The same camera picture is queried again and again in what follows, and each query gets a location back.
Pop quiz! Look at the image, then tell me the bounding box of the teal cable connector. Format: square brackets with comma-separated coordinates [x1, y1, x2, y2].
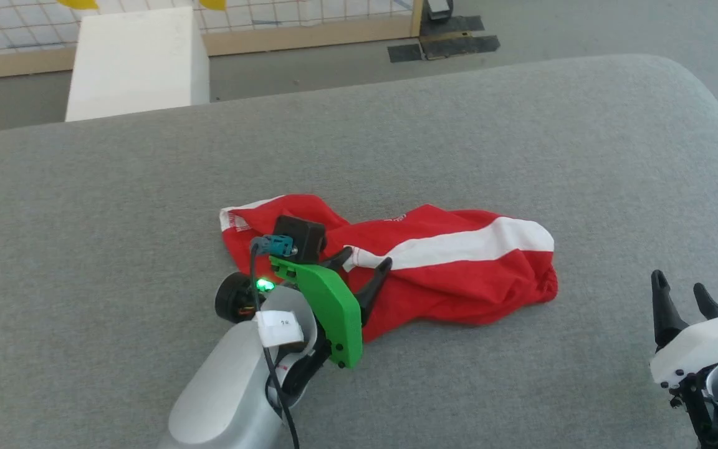
[256, 235, 295, 258]

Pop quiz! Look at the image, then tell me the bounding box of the red white striped garment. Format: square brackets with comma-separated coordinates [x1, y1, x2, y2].
[219, 194, 559, 343]

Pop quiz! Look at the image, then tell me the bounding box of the white label tag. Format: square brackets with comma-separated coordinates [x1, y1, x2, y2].
[256, 310, 305, 348]

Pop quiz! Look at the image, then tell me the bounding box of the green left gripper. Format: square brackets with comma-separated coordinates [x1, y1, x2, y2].
[270, 246, 393, 369]

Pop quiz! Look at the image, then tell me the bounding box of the wooden framed net fence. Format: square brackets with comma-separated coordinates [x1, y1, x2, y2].
[0, 0, 425, 82]

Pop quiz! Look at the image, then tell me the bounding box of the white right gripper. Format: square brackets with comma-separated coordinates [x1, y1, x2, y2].
[649, 269, 718, 387]

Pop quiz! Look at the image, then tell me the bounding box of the white rectangular box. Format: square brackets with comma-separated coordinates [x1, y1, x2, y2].
[65, 6, 211, 123]

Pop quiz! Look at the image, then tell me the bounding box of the grey fabric sofa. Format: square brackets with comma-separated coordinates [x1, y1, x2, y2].
[0, 54, 718, 449]

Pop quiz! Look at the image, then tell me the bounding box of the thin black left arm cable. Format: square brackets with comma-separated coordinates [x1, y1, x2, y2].
[249, 240, 301, 449]

